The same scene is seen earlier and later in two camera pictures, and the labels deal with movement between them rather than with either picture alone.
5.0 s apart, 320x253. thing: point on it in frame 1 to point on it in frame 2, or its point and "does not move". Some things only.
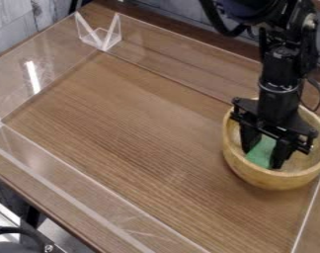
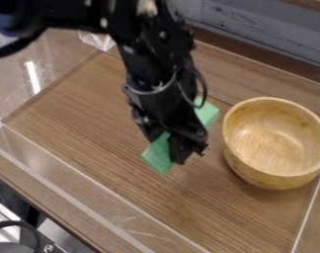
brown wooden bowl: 303,169 does not move
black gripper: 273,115 to 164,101
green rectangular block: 260,155 to 158,154
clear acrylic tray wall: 88,208 does not move
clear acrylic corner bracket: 102,39 does not move
